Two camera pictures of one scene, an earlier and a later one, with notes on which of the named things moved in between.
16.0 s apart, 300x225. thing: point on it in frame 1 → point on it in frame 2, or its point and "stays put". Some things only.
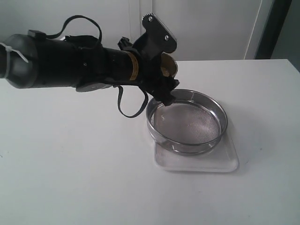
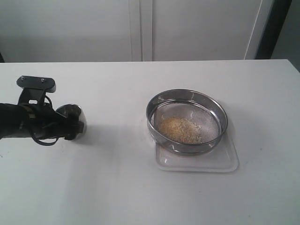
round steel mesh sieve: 193,124 stays put
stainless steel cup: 168,66 → 70,109
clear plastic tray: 222,158 stays put
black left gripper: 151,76 → 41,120
